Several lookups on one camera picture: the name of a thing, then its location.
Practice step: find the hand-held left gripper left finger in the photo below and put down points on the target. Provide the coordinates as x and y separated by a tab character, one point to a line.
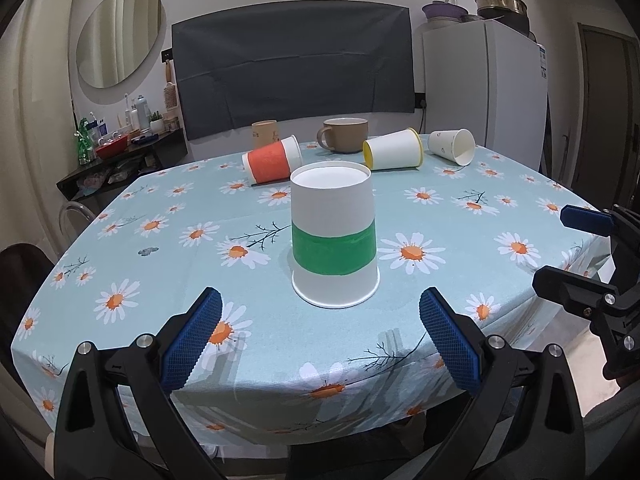
192	342

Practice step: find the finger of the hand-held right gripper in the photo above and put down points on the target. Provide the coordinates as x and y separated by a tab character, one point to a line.
582	218
565	285

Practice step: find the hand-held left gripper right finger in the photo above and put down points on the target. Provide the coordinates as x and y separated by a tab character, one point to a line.
450	345

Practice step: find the white cup with green band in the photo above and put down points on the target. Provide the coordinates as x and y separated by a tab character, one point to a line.
332	255

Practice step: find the white printed paper cup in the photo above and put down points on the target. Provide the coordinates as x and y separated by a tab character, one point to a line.
442	144

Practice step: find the orange paper cup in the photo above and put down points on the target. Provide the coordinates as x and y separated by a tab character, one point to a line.
267	162

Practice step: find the white cup with yellow rim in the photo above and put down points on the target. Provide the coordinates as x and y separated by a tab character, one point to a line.
395	150

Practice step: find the tan cup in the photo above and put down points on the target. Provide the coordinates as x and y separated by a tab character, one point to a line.
263	132

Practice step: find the blue daisy tablecloth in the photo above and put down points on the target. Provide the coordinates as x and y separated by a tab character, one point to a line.
200	270

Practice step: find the dark door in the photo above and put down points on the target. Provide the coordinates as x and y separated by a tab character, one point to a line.
605	110

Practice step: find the white refrigerator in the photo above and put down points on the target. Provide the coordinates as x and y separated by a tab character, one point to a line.
500	85

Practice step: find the clear plastic chair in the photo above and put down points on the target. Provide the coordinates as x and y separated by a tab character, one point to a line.
75	215

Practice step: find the dark chair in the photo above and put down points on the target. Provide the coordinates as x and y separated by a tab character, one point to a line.
22	280

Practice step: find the dark side shelf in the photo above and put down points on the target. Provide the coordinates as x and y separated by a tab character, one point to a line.
165	147

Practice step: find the red bowl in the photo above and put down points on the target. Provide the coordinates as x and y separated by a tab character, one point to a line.
111	147

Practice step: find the small potted plant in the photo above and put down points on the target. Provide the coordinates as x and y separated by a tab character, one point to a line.
156	122

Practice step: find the green bottle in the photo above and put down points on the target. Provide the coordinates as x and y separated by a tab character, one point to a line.
86	145

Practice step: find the steel pot with lid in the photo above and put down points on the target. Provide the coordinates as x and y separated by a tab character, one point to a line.
502	5

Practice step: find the white bottle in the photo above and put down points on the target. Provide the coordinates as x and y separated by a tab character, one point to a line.
143	115

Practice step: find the brown ceramic mug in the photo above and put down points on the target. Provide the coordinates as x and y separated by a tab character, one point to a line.
347	135

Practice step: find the purple basin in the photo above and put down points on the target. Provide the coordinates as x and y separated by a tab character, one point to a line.
444	11

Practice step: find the hanging hairbrush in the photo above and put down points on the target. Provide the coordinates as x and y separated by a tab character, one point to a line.
170	92

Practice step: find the dark grey cloth cover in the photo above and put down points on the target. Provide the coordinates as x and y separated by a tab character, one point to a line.
295	70

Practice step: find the oval wall mirror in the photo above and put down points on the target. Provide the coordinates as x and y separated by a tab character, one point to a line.
120	35

